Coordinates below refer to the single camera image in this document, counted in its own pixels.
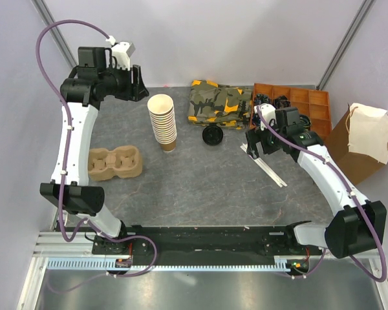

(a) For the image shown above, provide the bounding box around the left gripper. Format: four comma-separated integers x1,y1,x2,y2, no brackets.
98,62,149,102

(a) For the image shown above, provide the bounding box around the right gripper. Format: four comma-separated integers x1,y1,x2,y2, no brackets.
245,118,286,160

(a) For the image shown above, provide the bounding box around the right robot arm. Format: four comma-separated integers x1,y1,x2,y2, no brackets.
246,104,387,258

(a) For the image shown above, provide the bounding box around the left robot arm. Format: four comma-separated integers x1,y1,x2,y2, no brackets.
39,42,149,254

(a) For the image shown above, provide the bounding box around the white wrapped straw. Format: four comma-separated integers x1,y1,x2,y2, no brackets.
248,155,288,187

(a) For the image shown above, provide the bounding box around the stack of paper cups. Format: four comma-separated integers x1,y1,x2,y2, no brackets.
147,94,177,152

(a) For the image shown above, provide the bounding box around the dark rolled band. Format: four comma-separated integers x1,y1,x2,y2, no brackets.
254,94,272,105

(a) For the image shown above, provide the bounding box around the black rolled band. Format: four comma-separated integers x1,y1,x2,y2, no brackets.
273,95,290,109

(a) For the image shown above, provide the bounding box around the camouflage folded cloth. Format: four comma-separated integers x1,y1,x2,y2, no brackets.
188,80,253,130

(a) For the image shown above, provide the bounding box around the cardboard cup carrier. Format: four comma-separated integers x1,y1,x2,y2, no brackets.
88,145,143,181

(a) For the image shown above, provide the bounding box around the orange compartment tray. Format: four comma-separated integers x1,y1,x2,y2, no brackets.
253,83,332,140

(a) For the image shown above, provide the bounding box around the brown paper bag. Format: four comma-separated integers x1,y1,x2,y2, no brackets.
325,103,388,185

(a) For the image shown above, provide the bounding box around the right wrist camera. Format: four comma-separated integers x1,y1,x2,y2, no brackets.
254,103,276,131

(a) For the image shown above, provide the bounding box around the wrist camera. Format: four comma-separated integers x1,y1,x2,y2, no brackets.
254,103,276,131
106,36,135,70

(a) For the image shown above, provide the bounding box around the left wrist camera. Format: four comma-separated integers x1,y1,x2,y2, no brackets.
106,36,135,70

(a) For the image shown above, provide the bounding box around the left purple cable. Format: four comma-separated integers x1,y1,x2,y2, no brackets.
36,19,158,278

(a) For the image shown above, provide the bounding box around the purple cable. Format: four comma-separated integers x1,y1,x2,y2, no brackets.
36,19,158,278
257,105,387,284

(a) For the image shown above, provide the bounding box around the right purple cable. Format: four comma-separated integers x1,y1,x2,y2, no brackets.
257,105,387,284

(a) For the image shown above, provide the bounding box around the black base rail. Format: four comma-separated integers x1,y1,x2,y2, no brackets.
92,225,321,265

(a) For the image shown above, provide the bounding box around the slotted cable duct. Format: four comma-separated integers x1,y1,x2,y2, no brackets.
47,257,308,272

